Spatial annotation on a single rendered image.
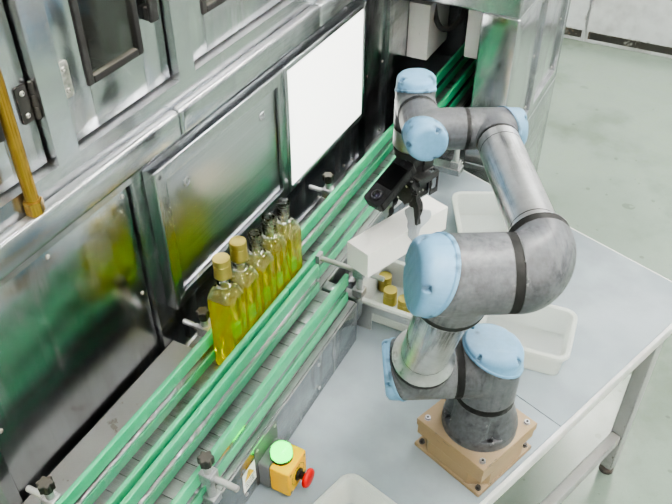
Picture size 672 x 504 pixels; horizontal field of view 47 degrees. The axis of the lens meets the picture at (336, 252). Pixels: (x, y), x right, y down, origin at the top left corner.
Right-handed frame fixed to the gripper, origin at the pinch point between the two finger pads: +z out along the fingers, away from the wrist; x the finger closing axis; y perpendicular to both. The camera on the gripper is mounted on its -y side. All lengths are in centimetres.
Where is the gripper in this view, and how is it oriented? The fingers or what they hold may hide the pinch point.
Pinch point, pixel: (398, 230)
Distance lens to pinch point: 164.9
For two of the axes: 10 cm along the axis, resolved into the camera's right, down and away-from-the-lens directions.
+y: 7.4, -4.3, 5.2
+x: -6.8, -4.7, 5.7
